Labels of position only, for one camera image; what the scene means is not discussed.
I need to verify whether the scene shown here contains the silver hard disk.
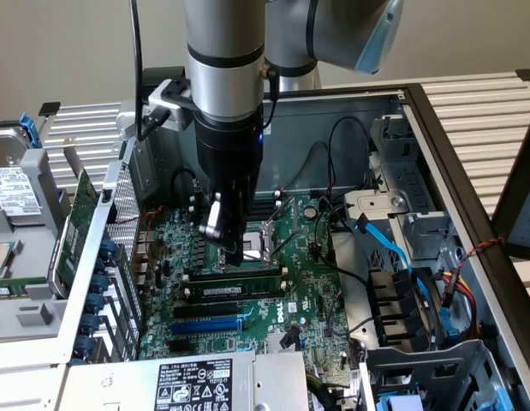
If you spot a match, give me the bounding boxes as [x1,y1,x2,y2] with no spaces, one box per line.
[0,123,41,226]

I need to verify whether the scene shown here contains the black camera cable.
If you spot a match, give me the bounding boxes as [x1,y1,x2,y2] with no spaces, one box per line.
[128,0,170,143]

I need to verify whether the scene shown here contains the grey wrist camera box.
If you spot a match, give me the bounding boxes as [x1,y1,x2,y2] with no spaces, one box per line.
[146,78,198,133]

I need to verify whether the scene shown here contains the red black twisted wire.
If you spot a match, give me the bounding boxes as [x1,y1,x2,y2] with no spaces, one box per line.
[450,236,506,279]
[112,204,167,271]

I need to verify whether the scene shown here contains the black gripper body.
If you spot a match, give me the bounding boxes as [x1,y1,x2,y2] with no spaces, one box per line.
[194,105,265,217]

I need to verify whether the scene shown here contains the thick black looped wire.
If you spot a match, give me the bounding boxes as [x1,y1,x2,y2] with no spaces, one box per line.
[171,168,206,203]

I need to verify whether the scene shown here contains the red yellow power wires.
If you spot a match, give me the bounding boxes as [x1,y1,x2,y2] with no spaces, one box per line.
[433,269,485,340]

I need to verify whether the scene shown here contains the silver power supply with label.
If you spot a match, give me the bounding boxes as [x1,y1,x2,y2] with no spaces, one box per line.
[66,350,311,411]

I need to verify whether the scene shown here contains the open grey PC case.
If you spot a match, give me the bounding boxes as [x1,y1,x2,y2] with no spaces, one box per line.
[54,83,530,411]

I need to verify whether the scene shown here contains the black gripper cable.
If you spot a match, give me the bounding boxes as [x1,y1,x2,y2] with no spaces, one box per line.
[259,63,281,129]

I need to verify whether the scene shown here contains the green RAM stick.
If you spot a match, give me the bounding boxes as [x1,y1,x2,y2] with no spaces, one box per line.
[0,277,51,300]
[199,276,286,301]

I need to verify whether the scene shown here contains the blue expansion slot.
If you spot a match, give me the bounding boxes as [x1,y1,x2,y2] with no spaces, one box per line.
[170,319,241,337]

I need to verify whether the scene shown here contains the braided black power cable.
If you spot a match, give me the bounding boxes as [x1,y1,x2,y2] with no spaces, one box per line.
[307,372,364,411]

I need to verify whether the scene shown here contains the black framed panel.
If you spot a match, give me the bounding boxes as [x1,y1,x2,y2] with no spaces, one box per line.
[490,122,530,310]

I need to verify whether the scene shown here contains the long black expansion slot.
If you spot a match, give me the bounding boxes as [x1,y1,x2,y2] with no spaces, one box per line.
[173,301,239,321]

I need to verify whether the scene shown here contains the green Dell motherboard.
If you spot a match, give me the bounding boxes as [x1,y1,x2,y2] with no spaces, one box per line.
[138,193,365,373]

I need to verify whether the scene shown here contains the silver finned heat sink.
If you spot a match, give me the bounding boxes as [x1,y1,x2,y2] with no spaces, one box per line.
[265,331,303,354]

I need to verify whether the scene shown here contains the thin black wire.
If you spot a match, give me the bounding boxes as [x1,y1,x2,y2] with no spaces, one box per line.
[313,194,372,287]
[297,140,335,192]
[326,116,373,190]

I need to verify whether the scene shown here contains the silver metal disk bay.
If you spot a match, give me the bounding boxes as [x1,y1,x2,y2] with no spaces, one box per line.
[343,114,459,267]

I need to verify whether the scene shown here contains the grey metal drive cage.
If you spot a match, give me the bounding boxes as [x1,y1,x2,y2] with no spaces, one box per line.
[358,337,521,411]

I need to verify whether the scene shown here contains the black angled wire plug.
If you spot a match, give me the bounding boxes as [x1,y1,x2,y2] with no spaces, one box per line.
[280,325,301,351]

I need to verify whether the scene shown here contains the black plastic fan shroud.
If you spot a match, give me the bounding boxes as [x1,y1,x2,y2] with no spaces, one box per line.
[366,265,441,348]

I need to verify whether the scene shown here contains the silver CPU chip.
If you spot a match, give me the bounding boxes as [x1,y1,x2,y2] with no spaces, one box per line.
[0,241,19,277]

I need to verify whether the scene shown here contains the blue flat data wire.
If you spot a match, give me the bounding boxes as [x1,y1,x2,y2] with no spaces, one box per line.
[354,213,458,342]

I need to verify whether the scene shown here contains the green graphics card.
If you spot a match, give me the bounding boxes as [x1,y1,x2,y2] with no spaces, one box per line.
[47,136,102,299]

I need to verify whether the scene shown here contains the blue plastic disk carrier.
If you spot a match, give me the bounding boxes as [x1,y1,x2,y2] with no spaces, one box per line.
[17,111,45,151]

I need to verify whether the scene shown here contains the blue plastic drive carrier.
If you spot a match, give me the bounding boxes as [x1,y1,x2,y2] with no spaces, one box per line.
[377,393,425,411]

